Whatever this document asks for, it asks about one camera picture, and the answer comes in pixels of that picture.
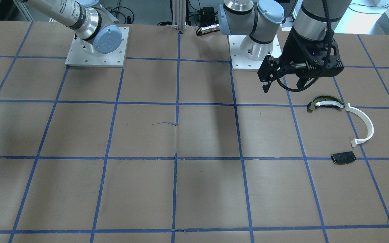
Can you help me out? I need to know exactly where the aluminium frame post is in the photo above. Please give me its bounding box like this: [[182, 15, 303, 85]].
[[170, 0, 188, 32]]

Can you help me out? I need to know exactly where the small black flat part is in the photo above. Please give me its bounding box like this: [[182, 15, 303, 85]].
[[331, 151, 356, 165]]

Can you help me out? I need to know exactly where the olive brake shoe part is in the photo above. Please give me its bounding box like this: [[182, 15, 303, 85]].
[[307, 95, 345, 112]]

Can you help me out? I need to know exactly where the white curved plastic part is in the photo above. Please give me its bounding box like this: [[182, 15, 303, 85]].
[[345, 103, 374, 147]]

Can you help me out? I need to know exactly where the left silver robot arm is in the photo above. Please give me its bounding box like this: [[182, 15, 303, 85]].
[[218, 0, 351, 93]]

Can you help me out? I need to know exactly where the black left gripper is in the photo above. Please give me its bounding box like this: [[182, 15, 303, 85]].
[[257, 28, 344, 93]]

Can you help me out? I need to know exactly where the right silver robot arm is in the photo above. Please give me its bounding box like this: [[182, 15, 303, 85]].
[[20, 0, 123, 54]]

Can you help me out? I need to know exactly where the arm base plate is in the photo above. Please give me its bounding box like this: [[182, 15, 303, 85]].
[[228, 34, 282, 71], [65, 27, 130, 68]]

